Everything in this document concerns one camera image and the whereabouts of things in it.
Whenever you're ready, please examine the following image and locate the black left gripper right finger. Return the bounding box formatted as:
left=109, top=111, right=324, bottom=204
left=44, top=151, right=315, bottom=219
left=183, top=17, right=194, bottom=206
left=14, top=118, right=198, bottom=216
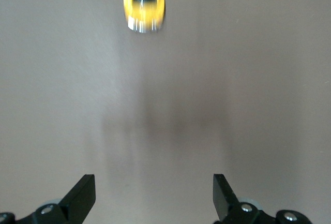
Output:
left=212, top=173, right=313, bottom=224

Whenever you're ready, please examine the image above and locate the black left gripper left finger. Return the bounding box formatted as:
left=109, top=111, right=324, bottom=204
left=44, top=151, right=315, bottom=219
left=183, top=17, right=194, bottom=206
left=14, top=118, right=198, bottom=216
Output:
left=0, top=174, right=96, bottom=224

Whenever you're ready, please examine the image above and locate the yellow toy beetle car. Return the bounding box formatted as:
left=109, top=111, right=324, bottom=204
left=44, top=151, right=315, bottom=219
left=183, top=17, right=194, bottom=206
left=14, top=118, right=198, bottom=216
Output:
left=123, top=0, right=166, bottom=34

